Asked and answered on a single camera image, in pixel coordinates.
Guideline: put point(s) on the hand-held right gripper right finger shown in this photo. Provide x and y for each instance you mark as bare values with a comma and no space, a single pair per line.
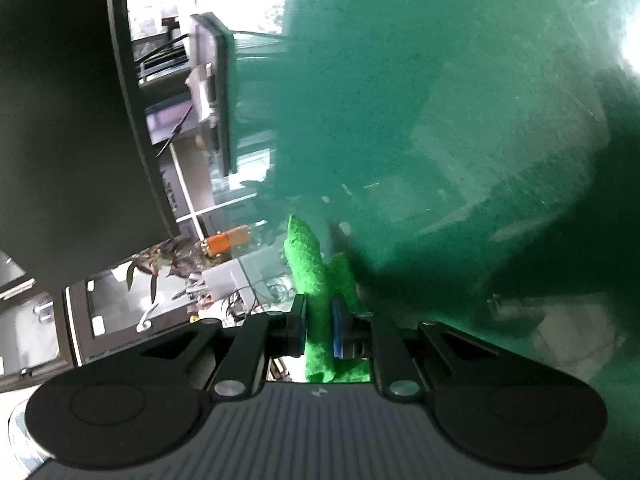
339,330

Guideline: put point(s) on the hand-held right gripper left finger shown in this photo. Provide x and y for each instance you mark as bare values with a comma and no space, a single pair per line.
301,325

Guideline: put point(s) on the green microfibre cloth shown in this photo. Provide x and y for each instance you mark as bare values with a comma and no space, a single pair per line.
310,270

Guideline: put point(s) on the dark-leaved potted plant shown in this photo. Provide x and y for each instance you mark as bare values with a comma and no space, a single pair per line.
167,260

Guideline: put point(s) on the dark framed glass door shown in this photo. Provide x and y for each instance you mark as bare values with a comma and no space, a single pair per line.
115,310

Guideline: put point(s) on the black curved monitor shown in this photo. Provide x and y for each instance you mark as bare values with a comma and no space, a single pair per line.
60,110

